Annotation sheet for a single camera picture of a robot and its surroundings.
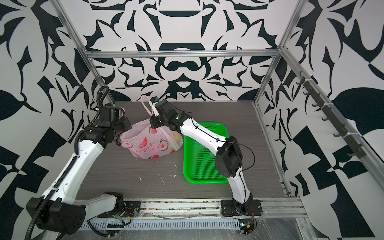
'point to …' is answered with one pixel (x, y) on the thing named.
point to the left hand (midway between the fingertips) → (125, 119)
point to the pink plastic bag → (150, 143)
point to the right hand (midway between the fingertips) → (150, 117)
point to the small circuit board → (246, 225)
